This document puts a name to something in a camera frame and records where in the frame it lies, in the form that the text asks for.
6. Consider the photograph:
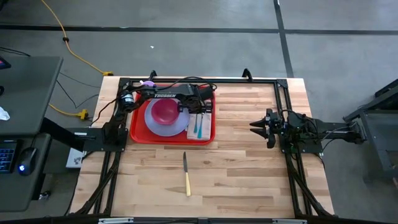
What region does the red plastic bowl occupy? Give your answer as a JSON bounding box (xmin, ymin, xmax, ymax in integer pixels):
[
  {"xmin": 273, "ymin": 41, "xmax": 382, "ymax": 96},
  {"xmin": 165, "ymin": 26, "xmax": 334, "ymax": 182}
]
[{"xmin": 150, "ymin": 98, "xmax": 180, "ymax": 126}]

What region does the knife with cream handle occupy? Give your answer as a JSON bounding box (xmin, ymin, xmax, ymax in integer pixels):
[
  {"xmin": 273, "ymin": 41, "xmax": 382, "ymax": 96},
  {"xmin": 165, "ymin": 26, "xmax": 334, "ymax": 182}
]
[{"xmin": 182, "ymin": 151, "xmax": 192, "ymax": 197}]

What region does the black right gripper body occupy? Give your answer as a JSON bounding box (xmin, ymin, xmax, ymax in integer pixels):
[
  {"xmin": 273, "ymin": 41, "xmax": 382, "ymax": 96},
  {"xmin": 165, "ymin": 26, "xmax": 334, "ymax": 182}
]
[{"xmin": 264, "ymin": 108, "xmax": 282, "ymax": 149}]

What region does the black metal cart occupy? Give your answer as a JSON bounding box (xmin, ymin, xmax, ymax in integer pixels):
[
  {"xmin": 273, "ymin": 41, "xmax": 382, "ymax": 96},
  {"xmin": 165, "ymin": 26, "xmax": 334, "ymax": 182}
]
[{"xmin": 343, "ymin": 79, "xmax": 398, "ymax": 187}]

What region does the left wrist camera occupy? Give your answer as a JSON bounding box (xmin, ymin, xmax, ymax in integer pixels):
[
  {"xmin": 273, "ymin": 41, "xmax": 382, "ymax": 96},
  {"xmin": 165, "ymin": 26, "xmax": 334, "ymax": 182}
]
[{"xmin": 198, "ymin": 85, "xmax": 216, "ymax": 100}]

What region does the yellow cable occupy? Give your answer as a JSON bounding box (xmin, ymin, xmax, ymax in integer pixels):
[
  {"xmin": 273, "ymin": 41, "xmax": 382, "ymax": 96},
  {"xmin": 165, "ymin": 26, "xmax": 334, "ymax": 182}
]
[
  {"xmin": 40, "ymin": 0, "xmax": 114, "ymax": 77},
  {"xmin": 48, "ymin": 103, "xmax": 90, "ymax": 121}
]

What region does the lilac plastic plate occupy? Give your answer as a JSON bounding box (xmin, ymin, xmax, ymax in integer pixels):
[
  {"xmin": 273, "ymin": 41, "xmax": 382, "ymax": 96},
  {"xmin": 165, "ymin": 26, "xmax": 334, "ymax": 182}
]
[{"xmin": 144, "ymin": 98, "xmax": 191, "ymax": 137}]

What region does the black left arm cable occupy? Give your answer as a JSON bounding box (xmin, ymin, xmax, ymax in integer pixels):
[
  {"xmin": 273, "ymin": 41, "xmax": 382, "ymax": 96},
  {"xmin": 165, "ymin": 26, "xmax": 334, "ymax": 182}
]
[{"xmin": 163, "ymin": 75, "xmax": 218, "ymax": 93}]

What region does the red plastic tray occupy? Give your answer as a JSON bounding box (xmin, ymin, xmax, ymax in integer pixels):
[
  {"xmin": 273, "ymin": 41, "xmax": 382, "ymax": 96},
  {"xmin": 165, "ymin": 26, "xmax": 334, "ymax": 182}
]
[{"xmin": 129, "ymin": 83, "xmax": 217, "ymax": 146}]

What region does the beige cloth napkin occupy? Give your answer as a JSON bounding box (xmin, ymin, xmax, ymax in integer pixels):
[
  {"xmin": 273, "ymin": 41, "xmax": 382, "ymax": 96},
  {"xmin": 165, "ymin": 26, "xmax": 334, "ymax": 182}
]
[{"xmin": 186, "ymin": 112, "xmax": 213, "ymax": 141}]

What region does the black table rig frame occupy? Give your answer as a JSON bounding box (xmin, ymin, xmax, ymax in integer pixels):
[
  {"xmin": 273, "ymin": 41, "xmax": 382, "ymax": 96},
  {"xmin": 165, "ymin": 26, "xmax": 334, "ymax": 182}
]
[{"xmin": 40, "ymin": 68, "xmax": 336, "ymax": 218}]

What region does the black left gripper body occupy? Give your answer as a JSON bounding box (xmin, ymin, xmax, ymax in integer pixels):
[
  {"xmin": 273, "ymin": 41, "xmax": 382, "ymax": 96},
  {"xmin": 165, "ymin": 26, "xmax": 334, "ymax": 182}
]
[{"xmin": 177, "ymin": 98, "xmax": 214, "ymax": 114}]

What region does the dark grey desk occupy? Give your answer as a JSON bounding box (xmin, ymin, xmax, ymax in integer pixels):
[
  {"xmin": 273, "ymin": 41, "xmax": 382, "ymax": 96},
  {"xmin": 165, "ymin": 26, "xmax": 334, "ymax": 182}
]
[{"xmin": 0, "ymin": 55, "xmax": 65, "ymax": 213}]

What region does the silver metal rail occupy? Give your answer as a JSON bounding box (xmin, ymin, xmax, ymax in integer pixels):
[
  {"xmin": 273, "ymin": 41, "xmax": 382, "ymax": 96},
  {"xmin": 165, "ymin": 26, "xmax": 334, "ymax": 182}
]
[{"xmin": 98, "ymin": 217, "xmax": 308, "ymax": 224}]

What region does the black computer mouse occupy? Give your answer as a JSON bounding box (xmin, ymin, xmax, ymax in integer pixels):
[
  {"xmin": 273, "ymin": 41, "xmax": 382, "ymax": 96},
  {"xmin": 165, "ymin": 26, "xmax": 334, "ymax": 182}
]
[{"xmin": 17, "ymin": 147, "xmax": 39, "ymax": 177}]

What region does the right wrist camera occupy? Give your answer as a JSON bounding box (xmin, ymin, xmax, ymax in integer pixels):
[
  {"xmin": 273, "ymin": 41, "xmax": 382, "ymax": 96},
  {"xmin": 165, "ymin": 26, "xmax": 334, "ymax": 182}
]
[{"xmin": 270, "ymin": 112, "xmax": 289, "ymax": 129}]

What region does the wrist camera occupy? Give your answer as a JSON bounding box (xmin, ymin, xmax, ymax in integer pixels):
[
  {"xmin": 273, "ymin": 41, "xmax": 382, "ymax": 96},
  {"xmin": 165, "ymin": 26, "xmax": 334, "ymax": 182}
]
[
  {"xmin": 270, "ymin": 112, "xmax": 289, "ymax": 129},
  {"xmin": 198, "ymin": 85, "xmax": 216, "ymax": 100}
]

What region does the black keyboard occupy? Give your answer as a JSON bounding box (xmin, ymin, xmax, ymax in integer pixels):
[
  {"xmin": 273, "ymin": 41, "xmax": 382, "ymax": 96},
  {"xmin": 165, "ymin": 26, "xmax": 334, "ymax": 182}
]
[{"xmin": 0, "ymin": 141, "xmax": 18, "ymax": 174}]

